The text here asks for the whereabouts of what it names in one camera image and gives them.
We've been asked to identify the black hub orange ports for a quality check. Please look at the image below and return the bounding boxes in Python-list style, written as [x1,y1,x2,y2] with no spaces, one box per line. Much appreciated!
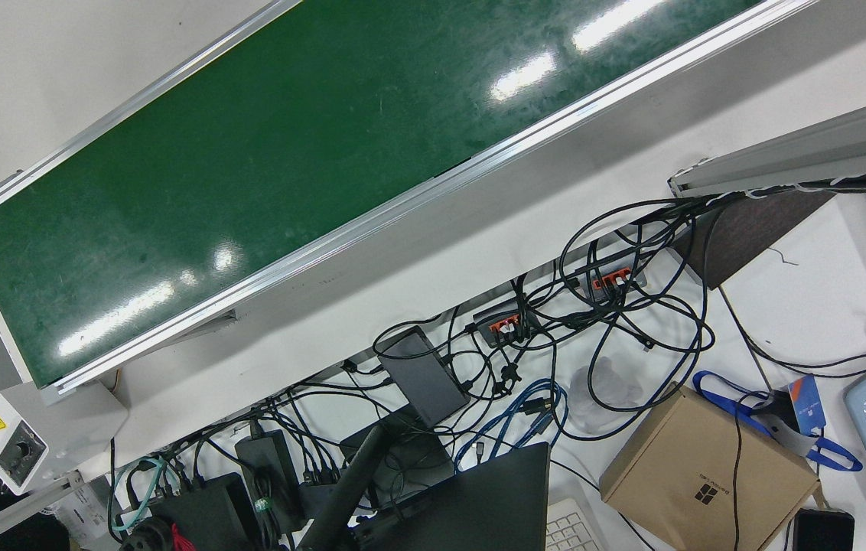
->
[472,298,531,344]

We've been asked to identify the dark grey docking box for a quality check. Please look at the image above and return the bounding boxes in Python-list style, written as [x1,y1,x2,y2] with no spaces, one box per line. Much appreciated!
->
[376,326,472,429]

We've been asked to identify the grey power strip orange switches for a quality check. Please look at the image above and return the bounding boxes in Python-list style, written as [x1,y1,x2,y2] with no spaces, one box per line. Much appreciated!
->
[569,259,650,297]

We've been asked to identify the clear plastic bag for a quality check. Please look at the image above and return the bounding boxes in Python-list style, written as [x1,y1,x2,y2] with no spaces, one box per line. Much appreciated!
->
[569,358,646,431]

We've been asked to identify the black stand tube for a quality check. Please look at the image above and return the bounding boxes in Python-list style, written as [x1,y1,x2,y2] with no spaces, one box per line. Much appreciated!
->
[301,424,391,551]

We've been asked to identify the black laptop lid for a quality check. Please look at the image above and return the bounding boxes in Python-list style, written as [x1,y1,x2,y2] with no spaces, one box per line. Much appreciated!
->
[355,441,552,551]

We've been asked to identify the black power adapter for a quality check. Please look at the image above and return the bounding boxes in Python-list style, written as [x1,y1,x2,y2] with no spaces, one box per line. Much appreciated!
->
[234,429,305,530]

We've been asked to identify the white keyboard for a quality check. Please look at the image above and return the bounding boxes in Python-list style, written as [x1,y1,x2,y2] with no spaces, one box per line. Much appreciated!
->
[545,497,607,551]

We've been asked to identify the brown board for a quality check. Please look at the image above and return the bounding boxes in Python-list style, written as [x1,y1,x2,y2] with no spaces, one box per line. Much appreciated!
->
[669,191,837,291]

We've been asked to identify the brown cardboard box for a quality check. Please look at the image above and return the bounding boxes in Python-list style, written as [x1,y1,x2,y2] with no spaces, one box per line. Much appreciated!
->
[599,382,822,551]

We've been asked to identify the black roller device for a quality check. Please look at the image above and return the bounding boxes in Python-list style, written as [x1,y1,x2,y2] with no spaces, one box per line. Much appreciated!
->
[118,515,198,551]

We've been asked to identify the blue orange card box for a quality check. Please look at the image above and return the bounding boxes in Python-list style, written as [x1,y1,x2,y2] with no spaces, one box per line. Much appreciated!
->
[783,374,828,435]

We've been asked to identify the white conveyor control box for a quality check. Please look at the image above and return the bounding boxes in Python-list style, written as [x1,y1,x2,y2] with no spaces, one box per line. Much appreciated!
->
[0,380,129,496]

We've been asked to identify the black phone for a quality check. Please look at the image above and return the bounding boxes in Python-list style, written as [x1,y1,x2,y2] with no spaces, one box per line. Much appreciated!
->
[791,507,856,551]

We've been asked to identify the blue cable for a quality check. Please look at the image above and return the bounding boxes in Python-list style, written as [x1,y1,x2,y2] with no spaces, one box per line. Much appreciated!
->
[454,380,569,469]

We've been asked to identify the green conveyor belt aluminium frame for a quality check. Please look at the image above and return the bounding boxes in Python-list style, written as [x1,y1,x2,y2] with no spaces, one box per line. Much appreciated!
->
[0,0,822,408]

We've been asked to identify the black cable tangle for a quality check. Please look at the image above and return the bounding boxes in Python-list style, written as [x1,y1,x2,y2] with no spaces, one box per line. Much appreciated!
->
[108,195,866,551]

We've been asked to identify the teal cable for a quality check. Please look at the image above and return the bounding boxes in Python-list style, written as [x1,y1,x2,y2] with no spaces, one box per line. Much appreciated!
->
[110,456,183,534]

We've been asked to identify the aluminium frame post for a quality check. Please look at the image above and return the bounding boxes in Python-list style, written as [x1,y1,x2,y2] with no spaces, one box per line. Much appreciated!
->
[668,83,866,199]

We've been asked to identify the blue lanyard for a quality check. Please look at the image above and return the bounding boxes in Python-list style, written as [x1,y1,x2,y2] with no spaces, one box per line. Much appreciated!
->
[692,370,864,473]

